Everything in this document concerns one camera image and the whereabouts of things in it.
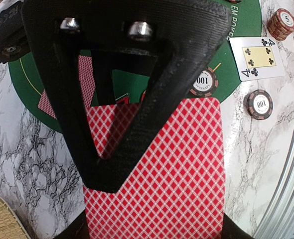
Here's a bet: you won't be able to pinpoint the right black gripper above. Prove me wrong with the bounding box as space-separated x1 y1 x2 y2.
0 0 30 62

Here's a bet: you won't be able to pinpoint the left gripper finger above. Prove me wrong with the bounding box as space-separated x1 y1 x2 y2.
21 0 231 193

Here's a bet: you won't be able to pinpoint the black 100 chips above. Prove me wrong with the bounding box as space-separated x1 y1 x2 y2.
190 67 219 98

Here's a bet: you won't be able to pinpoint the four of clubs card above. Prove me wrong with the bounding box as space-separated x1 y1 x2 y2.
229 37 285 82

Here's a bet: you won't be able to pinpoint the red card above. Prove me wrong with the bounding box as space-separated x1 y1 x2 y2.
38 90 56 119
78 56 95 107

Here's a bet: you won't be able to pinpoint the red yellow 5 chip stack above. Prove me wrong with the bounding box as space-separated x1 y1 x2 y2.
267 8 294 41

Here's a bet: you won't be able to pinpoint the black red 100 chip stack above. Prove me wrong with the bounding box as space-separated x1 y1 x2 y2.
244 89 274 120

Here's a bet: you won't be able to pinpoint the red playing card deck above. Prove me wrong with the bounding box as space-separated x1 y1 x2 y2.
84 98 225 239

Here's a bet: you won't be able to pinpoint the triangular black red dealer button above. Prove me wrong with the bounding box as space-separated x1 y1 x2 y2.
116 90 146 105

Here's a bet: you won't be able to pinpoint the woven bamboo basket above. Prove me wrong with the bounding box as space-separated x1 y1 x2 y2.
0 197 30 239

